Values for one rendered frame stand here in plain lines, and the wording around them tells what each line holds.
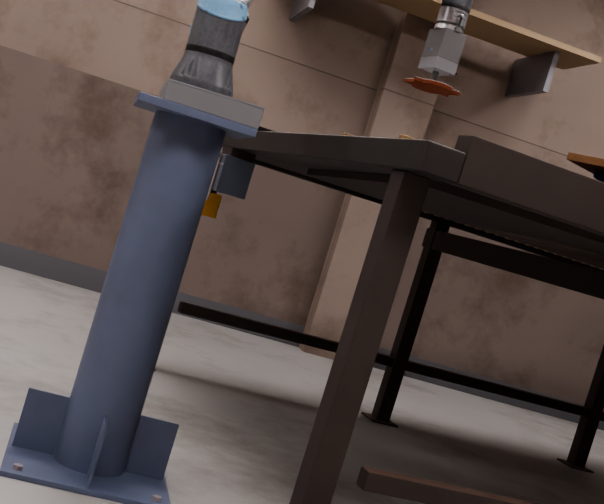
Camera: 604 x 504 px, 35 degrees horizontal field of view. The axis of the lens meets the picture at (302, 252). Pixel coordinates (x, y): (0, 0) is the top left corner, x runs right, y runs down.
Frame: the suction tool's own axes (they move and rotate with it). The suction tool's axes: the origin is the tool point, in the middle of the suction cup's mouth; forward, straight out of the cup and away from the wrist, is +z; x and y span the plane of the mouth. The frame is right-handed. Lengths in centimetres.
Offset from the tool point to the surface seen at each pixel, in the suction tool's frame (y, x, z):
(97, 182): 299, 11, 55
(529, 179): -66, 10, 21
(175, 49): 297, -8, -25
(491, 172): -65, 19, 22
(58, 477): -12, 67, 111
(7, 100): 310, 65, 28
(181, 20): 297, -7, -41
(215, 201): 90, 16, 44
